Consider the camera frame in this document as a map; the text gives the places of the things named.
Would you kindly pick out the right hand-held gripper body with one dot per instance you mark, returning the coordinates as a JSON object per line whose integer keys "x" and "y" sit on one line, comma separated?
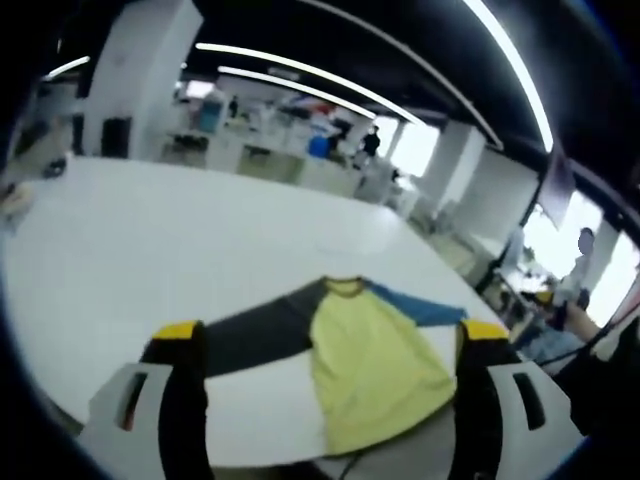
{"x": 570, "y": 312}

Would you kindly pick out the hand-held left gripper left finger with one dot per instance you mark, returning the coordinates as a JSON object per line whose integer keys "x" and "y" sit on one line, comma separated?
{"x": 182, "y": 410}

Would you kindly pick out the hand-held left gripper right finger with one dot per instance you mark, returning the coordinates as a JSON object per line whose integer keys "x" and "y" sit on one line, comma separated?
{"x": 475, "y": 410}

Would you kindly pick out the yellow garment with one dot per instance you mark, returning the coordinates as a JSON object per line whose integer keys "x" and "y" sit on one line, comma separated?
{"x": 375, "y": 360}

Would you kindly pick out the pale blue cloth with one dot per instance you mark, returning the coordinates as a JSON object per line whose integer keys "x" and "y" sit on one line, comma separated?
{"x": 550, "y": 345}

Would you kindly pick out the person's black clothing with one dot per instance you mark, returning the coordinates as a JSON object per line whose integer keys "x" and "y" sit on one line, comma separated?
{"x": 605, "y": 390}

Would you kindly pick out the grey mesh office chair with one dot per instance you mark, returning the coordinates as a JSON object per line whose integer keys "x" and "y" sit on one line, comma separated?
{"x": 400, "y": 466}

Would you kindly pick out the grey hanging panel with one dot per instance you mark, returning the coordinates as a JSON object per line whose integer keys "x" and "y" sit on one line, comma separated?
{"x": 556, "y": 187}

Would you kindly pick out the straight ceiling light strip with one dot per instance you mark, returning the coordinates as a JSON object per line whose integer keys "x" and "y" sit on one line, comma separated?
{"x": 520, "y": 65}

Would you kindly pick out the white shelf unit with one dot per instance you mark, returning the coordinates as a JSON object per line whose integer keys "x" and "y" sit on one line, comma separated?
{"x": 225, "y": 151}

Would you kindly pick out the beige bundle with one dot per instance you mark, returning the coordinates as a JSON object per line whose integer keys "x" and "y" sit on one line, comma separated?
{"x": 17, "y": 199}

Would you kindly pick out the blue box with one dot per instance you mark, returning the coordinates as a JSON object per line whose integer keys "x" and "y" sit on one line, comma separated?
{"x": 319, "y": 146}

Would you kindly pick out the large black chair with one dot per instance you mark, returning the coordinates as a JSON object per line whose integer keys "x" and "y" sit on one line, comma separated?
{"x": 116, "y": 138}

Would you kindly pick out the small black chair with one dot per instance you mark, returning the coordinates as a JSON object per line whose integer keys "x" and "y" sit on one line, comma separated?
{"x": 78, "y": 135}

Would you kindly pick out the teal bin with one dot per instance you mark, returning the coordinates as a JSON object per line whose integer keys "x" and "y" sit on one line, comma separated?
{"x": 211, "y": 116}

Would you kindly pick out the short curved ceiling light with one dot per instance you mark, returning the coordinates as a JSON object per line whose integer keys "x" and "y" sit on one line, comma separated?
{"x": 300, "y": 87}

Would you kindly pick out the pink lit screen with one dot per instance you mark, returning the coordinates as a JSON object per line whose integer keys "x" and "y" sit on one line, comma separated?
{"x": 201, "y": 90}

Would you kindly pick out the long curved ceiling light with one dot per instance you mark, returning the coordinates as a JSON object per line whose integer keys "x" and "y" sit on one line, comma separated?
{"x": 310, "y": 72}

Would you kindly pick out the small ceiling light strip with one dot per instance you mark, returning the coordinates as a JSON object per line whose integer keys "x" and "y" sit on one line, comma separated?
{"x": 67, "y": 67}

